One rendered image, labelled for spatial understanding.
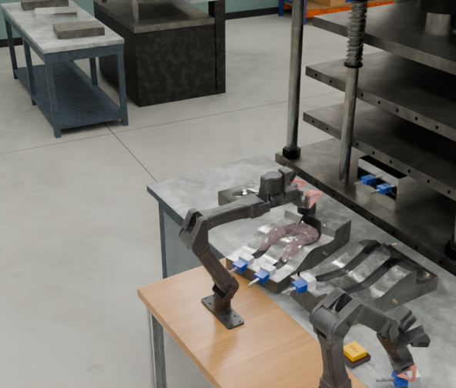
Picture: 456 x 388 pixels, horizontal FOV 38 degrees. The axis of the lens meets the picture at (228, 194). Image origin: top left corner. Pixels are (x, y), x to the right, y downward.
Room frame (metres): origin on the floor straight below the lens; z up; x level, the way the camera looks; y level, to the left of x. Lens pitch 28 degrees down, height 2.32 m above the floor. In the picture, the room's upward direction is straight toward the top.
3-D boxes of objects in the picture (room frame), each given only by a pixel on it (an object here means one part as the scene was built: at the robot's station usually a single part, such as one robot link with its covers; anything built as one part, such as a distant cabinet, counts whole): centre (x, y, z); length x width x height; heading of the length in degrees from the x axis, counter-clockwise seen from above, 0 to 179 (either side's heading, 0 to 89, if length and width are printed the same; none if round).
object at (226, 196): (2.73, -0.08, 0.83); 0.20 x 0.15 x 0.07; 121
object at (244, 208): (1.95, 0.01, 1.17); 0.30 x 0.09 x 0.12; 122
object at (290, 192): (2.09, -0.21, 1.25); 0.07 x 0.06 x 0.11; 32
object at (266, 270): (2.07, -0.12, 0.85); 0.13 x 0.05 x 0.05; 138
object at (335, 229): (2.32, -0.25, 0.85); 0.50 x 0.26 x 0.11; 138
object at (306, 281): (1.97, -0.25, 0.89); 0.13 x 0.05 x 0.05; 121
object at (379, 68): (3.05, -1.00, 1.26); 1.10 x 0.74 x 0.05; 31
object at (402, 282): (2.06, -0.51, 0.87); 0.50 x 0.26 x 0.14; 121
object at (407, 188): (2.94, -0.91, 0.87); 0.50 x 0.27 x 0.17; 121
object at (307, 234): (2.31, -0.26, 0.90); 0.26 x 0.18 x 0.08; 138
